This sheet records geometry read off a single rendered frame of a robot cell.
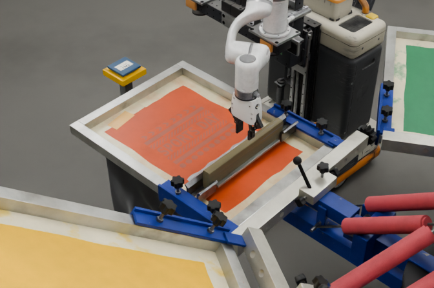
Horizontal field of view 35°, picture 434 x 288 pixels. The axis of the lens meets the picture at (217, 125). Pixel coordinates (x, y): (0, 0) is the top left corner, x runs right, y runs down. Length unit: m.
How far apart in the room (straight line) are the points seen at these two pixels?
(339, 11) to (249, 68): 1.28
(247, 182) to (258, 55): 0.46
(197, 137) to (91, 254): 0.99
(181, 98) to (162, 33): 2.28
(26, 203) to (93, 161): 2.30
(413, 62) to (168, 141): 1.12
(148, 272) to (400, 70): 1.62
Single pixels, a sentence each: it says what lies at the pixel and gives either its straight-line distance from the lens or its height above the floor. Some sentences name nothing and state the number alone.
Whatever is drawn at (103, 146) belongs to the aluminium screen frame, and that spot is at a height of 0.99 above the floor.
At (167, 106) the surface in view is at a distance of 2.70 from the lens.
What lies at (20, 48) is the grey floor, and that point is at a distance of 5.01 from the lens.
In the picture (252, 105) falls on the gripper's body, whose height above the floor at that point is 1.25.
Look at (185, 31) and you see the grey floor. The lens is 5.02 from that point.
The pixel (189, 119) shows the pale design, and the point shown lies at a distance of 2.63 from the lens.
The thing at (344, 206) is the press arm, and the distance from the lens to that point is 2.20.
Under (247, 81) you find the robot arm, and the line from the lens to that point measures 2.16.
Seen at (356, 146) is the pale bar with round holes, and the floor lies 1.04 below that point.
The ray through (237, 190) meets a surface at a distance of 2.35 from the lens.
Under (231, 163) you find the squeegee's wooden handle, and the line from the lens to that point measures 2.32.
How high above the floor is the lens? 2.58
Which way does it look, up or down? 39 degrees down
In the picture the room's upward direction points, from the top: straight up
